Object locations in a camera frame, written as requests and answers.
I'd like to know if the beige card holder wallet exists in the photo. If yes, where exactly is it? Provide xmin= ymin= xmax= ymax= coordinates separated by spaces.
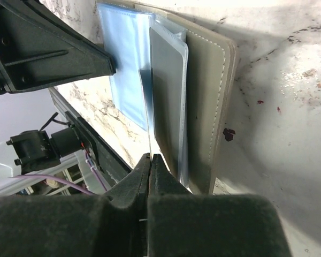
xmin=98 ymin=1 xmax=237 ymax=194

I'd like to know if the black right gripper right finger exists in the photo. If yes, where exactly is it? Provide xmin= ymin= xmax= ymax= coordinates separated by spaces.
xmin=147 ymin=154 xmax=292 ymax=256

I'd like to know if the aluminium rail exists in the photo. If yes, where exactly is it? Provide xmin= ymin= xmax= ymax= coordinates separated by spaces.
xmin=48 ymin=88 xmax=81 ymax=119

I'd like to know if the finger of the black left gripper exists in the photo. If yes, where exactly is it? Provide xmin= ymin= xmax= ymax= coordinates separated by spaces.
xmin=0 ymin=1 xmax=116 ymax=95

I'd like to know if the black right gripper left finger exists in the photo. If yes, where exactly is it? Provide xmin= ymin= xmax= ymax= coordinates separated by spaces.
xmin=0 ymin=154 xmax=151 ymax=256

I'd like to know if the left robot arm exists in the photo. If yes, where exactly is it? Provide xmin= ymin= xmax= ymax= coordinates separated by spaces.
xmin=0 ymin=1 xmax=129 ymax=179

